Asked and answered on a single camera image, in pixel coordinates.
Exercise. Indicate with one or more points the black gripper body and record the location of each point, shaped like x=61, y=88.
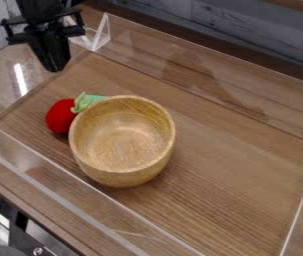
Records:
x=42, y=16

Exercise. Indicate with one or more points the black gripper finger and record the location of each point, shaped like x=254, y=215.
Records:
x=37, y=45
x=58, y=53

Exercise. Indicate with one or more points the red plush strawberry toy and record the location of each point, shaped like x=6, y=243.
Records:
x=64, y=110

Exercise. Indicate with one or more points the light wooden bowl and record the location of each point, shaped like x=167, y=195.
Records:
x=121, y=140

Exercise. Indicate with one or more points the clear acrylic tray walls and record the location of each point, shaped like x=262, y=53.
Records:
x=228, y=197

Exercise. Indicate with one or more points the black table frame bracket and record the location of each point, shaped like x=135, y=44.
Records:
x=20, y=240

